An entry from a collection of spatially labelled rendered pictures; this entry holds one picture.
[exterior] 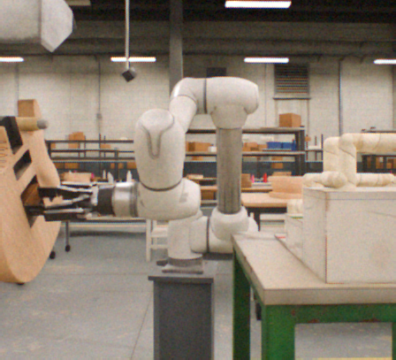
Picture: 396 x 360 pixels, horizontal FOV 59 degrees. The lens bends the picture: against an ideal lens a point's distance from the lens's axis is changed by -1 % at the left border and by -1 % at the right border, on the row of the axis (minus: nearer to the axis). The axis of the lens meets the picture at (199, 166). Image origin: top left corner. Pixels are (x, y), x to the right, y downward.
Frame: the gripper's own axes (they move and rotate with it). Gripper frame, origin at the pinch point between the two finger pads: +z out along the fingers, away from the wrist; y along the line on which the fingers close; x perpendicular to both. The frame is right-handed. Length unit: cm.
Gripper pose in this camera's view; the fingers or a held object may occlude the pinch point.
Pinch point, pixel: (34, 200)
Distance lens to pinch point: 97.3
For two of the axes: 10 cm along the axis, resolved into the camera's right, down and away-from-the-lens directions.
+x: 0.0, -8.7, -4.9
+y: -0.2, -4.9, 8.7
